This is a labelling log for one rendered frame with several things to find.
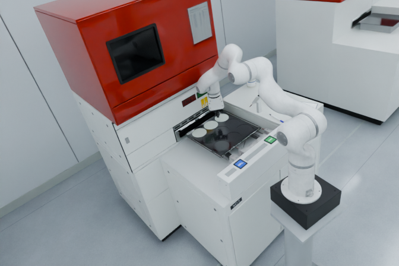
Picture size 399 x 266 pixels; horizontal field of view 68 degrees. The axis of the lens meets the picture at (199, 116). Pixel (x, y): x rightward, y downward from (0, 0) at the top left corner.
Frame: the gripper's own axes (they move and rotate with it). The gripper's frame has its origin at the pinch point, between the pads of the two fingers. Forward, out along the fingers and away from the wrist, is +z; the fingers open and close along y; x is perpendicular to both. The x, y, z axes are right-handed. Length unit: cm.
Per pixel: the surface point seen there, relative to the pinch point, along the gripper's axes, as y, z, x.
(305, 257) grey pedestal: 32, 55, -78
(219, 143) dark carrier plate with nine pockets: -2.4, 8.0, -21.5
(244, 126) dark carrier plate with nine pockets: 16.6, 8.0, -8.5
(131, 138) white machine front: -55, -9, -22
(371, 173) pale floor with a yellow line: 127, 98, 9
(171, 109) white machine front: -29.4, -12.9, -3.7
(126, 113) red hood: -51, -29, -26
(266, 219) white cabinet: 19, 58, -46
